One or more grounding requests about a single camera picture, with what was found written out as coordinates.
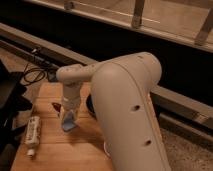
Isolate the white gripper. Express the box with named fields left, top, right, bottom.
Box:
left=61, top=84, right=81, bottom=121

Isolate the light blue sponge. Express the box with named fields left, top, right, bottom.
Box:
left=62, top=112, right=76, bottom=132

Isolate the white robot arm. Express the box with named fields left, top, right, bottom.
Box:
left=56, top=52, right=171, bottom=171

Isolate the dark ceramic bowl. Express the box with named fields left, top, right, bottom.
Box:
left=86, top=94, right=96, bottom=118

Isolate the dark red pepper toy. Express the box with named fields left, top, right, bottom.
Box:
left=51, top=102, right=61, bottom=112

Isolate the white tube with cap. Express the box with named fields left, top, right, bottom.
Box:
left=25, top=116, right=41, bottom=157

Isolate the black chair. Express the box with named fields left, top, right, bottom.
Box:
left=0, top=60, right=32, bottom=155

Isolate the translucent plastic cup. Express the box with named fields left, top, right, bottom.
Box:
left=103, top=141, right=110, bottom=158

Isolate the black cable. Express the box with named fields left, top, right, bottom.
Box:
left=20, top=61, right=54, bottom=87

